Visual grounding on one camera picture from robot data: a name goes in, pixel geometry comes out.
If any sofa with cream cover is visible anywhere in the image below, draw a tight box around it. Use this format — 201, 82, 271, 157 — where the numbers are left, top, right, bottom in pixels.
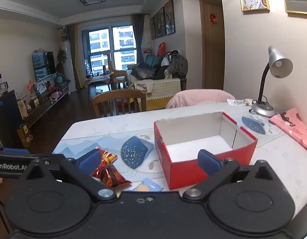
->
128, 50, 188, 110

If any copper foil snack bag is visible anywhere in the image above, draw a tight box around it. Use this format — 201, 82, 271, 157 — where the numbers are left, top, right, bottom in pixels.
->
91, 147, 131, 188

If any light blue snack packet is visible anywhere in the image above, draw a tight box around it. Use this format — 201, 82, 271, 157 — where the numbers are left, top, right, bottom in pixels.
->
133, 177, 163, 192

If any dark tv console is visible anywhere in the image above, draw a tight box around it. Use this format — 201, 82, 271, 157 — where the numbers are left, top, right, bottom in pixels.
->
24, 81, 70, 128

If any white snack wrapper by lamp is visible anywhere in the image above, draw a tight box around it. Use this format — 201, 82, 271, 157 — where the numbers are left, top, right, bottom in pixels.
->
227, 99, 253, 106

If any red cardboard box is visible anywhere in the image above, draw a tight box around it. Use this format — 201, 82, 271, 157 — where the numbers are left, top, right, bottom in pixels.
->
153, 112, 258, 190

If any wooden door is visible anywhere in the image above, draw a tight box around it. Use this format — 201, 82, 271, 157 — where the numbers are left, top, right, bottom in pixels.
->
199, 0, 225, 90

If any wall television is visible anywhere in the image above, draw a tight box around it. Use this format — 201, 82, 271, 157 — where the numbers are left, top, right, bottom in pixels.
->
32, 51, 56, 81

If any brown paper gift bag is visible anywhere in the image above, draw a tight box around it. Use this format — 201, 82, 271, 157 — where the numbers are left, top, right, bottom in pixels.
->
17, 124, 34, 147

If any pink padded chair cover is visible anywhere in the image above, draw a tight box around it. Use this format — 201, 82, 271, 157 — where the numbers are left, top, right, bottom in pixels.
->
166, 89, 235, 109

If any pink patterned bag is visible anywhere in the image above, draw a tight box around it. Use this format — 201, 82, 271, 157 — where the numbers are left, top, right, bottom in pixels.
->
269, 108, 307, 150

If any wooden dining chair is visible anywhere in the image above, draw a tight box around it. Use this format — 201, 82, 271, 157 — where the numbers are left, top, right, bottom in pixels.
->
92, 88, 147, 118

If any silver desk lamp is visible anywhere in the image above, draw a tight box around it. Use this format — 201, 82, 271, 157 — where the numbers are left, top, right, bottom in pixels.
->
248, 45, 294, 118

